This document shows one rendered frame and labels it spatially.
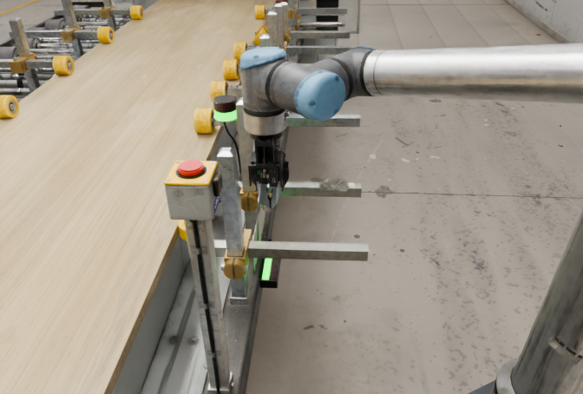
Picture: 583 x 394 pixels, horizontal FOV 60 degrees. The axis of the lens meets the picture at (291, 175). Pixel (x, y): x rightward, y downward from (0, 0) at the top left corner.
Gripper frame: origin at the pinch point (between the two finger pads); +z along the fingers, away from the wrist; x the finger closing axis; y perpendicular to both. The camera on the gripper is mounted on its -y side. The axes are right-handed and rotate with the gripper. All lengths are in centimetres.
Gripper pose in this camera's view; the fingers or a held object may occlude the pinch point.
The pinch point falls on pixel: (271, 201)
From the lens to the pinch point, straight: 120.1
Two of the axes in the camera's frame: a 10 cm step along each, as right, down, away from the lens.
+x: 10.0, 0.2, -0.6
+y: -0.6, 5.1, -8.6
